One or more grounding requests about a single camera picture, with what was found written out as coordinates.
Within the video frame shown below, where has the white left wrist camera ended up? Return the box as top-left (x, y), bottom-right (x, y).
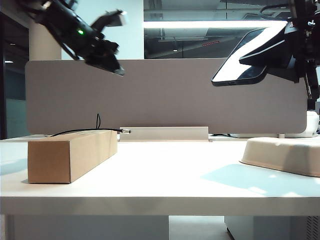
top-left (109, 9), bottom-right (130, 28)

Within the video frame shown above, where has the beige pulp fibre tray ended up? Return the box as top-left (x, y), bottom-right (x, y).
top-left (241, 136), bottom-right (320, 178)

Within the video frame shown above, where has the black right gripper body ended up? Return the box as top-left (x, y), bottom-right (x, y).
top-left (283, 22), bottom-right (320, 85)

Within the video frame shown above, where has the white desk support panel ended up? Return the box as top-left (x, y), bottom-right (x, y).
top-left (4, 214), bottom-right (170, 240)

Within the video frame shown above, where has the long brown cardboard box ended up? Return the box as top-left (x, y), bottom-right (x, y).
top-left (27, 129), bottom-right (118, 185)

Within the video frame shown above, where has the grey fabric desk divider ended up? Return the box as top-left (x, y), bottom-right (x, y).
top-left (25, 58), bottom-right (308, 135)

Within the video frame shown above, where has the cream building pillar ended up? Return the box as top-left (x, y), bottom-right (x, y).
top-left (28, 14), bottom-right (63, 61)

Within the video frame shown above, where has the white ceiling light strip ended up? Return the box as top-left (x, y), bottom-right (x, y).
top-left (143, 20), bottom-right (288, 29)

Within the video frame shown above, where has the black smartphone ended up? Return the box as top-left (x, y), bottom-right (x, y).
top-left (211, 23), bottom-right (288, 88)

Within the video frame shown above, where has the beige cable port flap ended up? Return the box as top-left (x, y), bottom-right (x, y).
top-left (119, 126), bottom-right (210, 143)

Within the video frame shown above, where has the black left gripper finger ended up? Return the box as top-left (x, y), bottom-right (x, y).
top-left (85, 53), bottom-right (126, 78)

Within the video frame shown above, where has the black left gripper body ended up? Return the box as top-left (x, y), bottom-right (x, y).
top-left (67, 14), bottom-right (121, 66)

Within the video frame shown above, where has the ceiling air vent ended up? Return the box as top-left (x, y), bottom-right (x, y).
top-left (159, 34), bottom-right (209, 42)

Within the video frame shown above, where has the black charging cable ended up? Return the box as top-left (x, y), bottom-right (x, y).
top-left (49, 113), bottom-right (133, 138)

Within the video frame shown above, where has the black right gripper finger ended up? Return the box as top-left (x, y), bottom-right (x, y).
top-left (264, 63), bottom-right (301, 84)
top-left (238, 23), bottom-right (295, 67)

